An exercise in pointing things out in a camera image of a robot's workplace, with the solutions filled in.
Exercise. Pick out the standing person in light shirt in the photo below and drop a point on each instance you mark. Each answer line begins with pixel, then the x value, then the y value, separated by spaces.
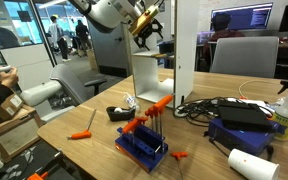
pixel 59 36

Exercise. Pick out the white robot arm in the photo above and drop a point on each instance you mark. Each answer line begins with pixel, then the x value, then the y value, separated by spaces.
pixel 107 13

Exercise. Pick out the standing person in black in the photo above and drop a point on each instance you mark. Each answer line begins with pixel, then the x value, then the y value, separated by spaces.
pixel 82 33

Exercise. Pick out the grey door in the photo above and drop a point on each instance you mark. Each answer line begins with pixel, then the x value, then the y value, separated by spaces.
pixel 109 50

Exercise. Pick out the cardboard box with label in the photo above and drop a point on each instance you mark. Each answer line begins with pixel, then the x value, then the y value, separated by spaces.
pixel 12 105

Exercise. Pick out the blue hex key holder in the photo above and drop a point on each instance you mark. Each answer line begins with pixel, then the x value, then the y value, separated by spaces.
pixel 140 153

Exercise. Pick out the grey office chair with armrest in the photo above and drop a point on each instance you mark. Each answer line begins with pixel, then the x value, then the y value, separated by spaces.
pixel 67 83

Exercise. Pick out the operator hand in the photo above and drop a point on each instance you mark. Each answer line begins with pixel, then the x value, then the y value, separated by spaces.
pixel 9 78

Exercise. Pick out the flat black device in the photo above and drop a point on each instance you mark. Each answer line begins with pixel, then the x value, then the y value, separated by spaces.
pixel 244 116

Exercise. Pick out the wooden side table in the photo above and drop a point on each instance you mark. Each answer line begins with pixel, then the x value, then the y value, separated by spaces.
pixel 14 126

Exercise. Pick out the black tape dispenser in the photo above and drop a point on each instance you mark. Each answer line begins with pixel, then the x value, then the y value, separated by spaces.
pixel 120 116

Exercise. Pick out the small wall display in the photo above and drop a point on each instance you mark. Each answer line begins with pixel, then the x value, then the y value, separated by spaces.
pixel 24 16

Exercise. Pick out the white cylinder object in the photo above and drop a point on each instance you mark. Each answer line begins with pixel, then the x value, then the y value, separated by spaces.
pixel 39 94

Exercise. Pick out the white shelf unit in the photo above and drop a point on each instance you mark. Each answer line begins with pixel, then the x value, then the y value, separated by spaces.
pixel 185 50

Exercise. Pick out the white paper cup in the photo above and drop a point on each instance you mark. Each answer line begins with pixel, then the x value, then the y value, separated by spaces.
pixel 250 163

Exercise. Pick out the seated person in red shirt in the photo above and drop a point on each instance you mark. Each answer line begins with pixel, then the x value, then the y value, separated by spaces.
pixel 222 31

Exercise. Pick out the brown cardboard box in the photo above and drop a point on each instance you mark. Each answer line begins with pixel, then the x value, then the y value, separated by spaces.
pixel 92 60

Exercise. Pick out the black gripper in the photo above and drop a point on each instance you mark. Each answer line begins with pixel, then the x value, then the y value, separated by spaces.
pixel 151 28

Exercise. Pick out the spray bottle with black trigger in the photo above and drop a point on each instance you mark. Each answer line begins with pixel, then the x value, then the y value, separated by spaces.
pixel 287 116

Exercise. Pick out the person in dark jacket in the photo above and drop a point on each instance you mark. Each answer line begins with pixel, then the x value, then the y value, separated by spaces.
pixel 5 36

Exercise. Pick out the yellow wrist camera mount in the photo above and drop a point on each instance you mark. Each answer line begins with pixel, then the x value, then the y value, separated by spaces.
pixel 143 20

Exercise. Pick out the small yellow object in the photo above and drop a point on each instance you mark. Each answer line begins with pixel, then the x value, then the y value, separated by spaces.
pixel 154 54
pixel 163 55

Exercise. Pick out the lit computer monitor with code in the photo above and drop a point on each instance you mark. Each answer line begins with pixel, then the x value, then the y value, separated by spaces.
pixel 247 16

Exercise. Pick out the clear plastic bag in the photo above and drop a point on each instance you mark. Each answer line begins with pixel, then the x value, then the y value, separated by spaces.
pixel 130 100

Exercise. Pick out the blue box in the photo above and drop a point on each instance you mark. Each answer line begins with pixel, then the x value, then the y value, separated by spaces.
pixel 237 140

